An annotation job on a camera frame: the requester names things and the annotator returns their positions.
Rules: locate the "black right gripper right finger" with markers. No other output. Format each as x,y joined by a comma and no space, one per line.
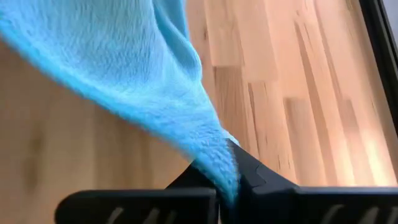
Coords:
280,205

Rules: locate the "black aluminium table frame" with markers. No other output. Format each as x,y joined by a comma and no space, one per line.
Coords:
385,62

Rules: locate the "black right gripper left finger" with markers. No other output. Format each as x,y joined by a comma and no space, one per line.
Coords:
140,207

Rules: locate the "light blue microfiber towel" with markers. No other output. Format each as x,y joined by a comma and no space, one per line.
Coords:
124,62

